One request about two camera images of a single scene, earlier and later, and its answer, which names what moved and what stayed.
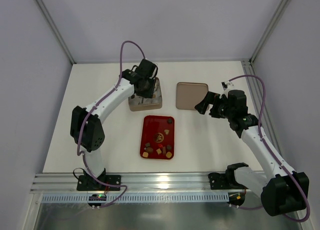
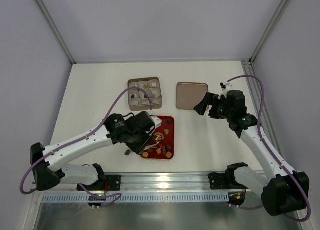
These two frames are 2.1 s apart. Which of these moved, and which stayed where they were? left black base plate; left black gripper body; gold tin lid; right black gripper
Moved: left black gripper body
Stayed: right black gripper; gold tin lid; left black base plate
